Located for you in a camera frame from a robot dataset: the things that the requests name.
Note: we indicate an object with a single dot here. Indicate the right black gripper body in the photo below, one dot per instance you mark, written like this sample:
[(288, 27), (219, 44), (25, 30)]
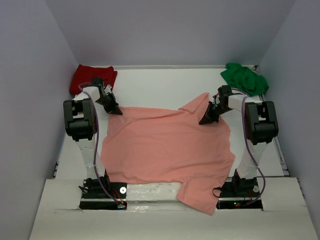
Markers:
[(213, 111)]

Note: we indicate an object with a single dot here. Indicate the folded red t shirt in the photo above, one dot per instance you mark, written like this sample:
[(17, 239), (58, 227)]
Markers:
[(85, 74)]

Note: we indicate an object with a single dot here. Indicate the crumpled green t shirt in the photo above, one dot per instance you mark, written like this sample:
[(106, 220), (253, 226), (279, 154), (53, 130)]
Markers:
[(244, 79)]

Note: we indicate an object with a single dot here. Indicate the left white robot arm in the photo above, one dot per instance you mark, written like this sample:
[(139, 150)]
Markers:
[(82, 125)]

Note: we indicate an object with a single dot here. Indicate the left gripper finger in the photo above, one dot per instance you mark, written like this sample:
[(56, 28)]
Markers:
[(115, 109), (107, 108)]

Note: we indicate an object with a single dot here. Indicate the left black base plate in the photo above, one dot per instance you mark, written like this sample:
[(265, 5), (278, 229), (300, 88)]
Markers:
[(94, 198)]

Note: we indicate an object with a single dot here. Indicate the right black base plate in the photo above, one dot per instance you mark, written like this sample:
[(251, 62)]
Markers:
[(240, 197)]

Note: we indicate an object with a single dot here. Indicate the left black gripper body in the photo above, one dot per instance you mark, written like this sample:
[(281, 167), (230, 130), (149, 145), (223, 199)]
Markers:
[(109, 104)]

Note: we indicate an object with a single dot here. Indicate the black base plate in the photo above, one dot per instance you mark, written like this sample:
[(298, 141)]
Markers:
[(240, 197), (94, 198)]

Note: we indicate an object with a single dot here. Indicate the pink t shirt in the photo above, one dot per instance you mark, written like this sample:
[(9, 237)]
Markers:
[(153, 145)]

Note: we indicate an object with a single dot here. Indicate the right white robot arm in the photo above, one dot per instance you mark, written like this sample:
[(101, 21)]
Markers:
[(260, 127)]

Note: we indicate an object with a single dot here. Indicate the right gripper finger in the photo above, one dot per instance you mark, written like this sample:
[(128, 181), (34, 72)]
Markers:
[(206, 119), (215, 116)]

